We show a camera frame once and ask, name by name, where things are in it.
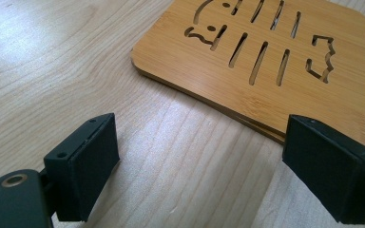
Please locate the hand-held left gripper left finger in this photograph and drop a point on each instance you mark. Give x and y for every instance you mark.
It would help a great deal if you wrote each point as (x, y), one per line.
(82, 167)

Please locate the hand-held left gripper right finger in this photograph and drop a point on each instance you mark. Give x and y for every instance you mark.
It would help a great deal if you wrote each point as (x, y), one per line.
(326, 171)

